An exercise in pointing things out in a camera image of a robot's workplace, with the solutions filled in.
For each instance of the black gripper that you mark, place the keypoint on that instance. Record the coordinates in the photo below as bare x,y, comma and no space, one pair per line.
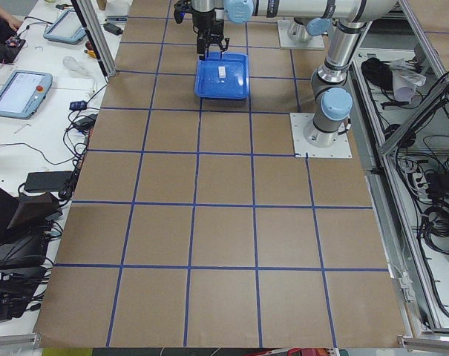
204,22

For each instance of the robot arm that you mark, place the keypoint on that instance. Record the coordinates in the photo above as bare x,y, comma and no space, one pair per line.
326,33
196,15

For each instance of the blue plastic tray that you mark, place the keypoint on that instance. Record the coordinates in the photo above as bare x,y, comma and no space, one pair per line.
234,86

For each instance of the black power adapter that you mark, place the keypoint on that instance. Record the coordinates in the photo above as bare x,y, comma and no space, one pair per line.
113,29

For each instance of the clear plastic bottle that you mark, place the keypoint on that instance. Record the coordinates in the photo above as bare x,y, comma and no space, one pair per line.
71,64

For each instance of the teach pendant far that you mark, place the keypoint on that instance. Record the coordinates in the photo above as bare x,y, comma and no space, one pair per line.
66,29

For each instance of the teach pendant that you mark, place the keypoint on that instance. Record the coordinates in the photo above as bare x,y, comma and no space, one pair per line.
66,29
23,93

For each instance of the teach pendant near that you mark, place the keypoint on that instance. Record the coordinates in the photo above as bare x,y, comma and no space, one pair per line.
23,93

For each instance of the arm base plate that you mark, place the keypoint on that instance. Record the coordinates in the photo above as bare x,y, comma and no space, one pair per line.
309,142
293,35

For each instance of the aluminium frame post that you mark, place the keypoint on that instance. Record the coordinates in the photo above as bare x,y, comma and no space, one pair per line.
90,23

